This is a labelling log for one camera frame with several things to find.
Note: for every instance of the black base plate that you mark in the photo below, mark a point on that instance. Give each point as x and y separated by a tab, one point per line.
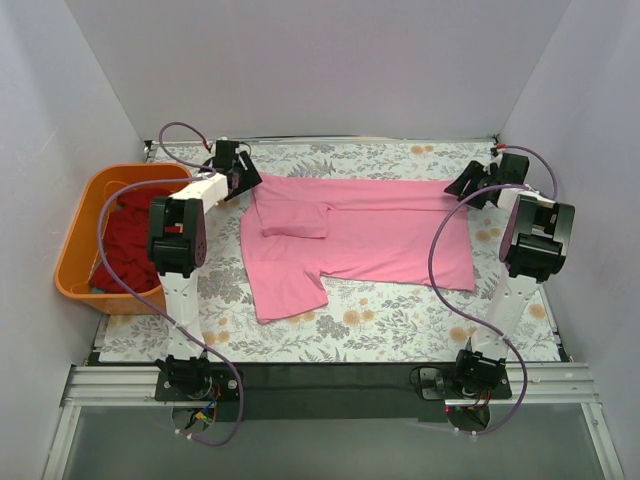
214	398

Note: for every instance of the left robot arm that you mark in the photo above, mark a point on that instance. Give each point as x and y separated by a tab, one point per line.
177	247

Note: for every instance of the aluminium frame rail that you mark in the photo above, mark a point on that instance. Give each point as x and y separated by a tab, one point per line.
552	427

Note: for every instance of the orange plastic basket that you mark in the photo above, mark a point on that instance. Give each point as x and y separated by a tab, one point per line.
80	254

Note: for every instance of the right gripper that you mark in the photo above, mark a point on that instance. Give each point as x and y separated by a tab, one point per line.
473	181

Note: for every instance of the red t shirt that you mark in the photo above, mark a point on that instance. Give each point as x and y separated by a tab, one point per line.
126	236

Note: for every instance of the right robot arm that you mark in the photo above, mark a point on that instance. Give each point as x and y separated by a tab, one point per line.
533	248

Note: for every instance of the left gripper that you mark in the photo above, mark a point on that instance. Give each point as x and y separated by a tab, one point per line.
244	174

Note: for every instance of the pink t shirt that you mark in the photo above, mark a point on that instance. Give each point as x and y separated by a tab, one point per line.
297	231

